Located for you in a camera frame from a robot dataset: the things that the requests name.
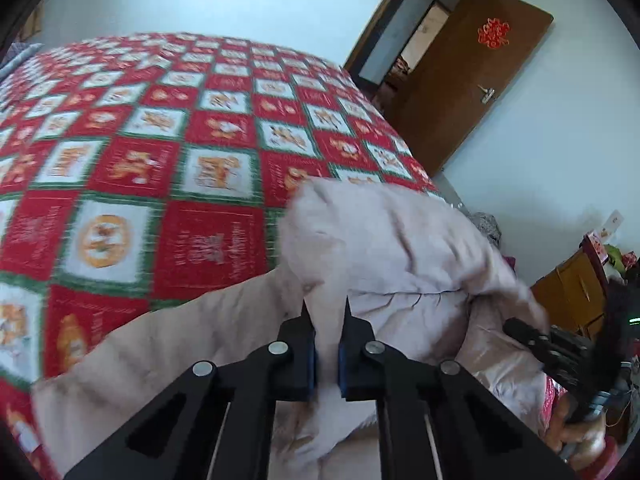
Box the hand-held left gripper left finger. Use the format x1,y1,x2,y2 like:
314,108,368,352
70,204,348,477
62,300,319,480

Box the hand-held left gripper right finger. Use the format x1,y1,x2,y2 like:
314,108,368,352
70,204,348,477
337,296,577,480

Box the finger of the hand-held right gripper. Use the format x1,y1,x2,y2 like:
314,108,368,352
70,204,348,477
502,317,554,362

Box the pink quilted jacket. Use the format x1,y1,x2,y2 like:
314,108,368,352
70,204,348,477
32,177,557,480

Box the person's right hand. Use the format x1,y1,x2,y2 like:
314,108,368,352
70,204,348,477
545,394,609,469

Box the wooden desk with drawers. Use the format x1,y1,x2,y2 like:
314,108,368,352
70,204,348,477
530,247,614,342

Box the green bag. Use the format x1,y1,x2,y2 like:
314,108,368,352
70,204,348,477
604,245,640,276

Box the patterned tissue box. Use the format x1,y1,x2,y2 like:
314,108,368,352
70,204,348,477
584,230,612,262

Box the grey cloth on floor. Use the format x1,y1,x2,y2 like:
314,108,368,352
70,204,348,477
467,211,503,249

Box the red checked printed blanket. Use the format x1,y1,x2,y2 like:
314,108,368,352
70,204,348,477
0,31,447,480

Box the brown wooden door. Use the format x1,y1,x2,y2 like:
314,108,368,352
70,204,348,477
384,0,555,177

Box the red paper door decoration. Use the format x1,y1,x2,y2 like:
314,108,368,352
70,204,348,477
477,17,511,50

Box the brown door frame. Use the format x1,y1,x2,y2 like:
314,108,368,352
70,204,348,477
344,0,488,106

